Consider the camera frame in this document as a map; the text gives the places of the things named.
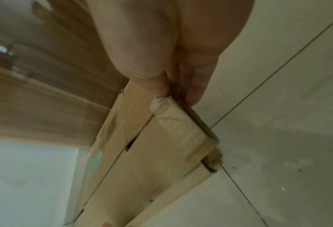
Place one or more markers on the brown wooden door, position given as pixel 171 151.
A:
pixel 48 93

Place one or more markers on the person's left hand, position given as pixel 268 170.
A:
pixel 107 224

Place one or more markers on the brown cardboard box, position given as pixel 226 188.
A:
pixel 149 159

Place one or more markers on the person's right hand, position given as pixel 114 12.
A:
pixel 161 40

